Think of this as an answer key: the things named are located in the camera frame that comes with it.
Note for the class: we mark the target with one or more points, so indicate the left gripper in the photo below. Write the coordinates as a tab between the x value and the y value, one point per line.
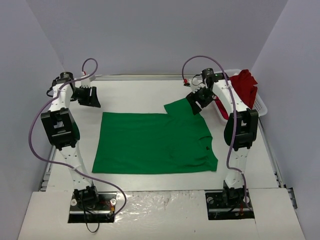
89	95

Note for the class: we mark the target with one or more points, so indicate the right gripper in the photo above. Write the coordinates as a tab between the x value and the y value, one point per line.
198	97

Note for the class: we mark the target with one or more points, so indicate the green t shirt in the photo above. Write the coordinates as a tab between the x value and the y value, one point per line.
174	142

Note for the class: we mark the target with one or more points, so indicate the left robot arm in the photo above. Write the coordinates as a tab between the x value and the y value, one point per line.
63	133

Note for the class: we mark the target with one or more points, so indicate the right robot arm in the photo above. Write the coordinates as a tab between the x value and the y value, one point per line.
236	94

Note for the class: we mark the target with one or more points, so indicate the red t shirt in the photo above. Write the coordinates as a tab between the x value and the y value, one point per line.
245	86

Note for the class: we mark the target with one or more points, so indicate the white plastic basket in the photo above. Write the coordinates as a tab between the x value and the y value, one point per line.
258	105

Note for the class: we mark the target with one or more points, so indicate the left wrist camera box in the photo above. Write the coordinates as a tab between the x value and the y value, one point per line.
86	82

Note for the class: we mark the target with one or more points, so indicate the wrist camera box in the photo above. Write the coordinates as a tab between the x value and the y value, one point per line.
86	82
193	83

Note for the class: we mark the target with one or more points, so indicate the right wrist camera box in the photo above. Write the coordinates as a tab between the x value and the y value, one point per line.
193	83

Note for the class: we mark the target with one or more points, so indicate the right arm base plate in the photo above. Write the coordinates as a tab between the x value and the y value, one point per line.
220	207

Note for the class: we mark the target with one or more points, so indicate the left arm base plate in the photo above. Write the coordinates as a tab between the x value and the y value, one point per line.
101	212

